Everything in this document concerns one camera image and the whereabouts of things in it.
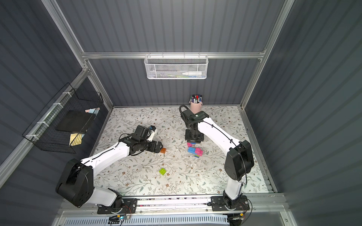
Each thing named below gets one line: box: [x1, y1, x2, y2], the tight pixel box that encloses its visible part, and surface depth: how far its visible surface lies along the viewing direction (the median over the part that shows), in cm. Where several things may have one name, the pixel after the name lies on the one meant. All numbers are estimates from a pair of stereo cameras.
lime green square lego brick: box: [158, 167, 167, 176], surface depth 86 cm
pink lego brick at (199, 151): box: [195, 147, 204, 157], surface depth 88 cm
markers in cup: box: [190, 94, 203, 104], surface depth 111 cm
